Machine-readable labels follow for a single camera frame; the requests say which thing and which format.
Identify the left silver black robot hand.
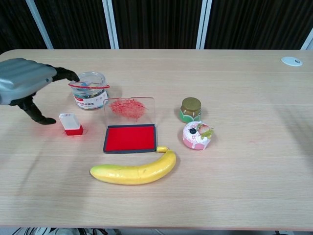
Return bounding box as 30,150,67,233
0,58,81,125

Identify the red and white stamp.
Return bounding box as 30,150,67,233
58,113,85,136

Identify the clear jar of binder clips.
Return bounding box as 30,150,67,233
68,71,111,111

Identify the red ink pad clear lid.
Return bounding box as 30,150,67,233
102,97,159,154

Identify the yellow toy banana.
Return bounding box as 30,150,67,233
89,145,177,186

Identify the green jar gold lid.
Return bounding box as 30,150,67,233
179,97,203,124

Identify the pink strawberry cake toy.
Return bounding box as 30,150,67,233
182,120,215,151

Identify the white partition frame post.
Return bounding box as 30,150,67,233
25,0,54,49
102,0,120,49
300,31,313,51
196,0,213,49

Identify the white cable grommet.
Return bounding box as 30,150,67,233
280,56,303,67

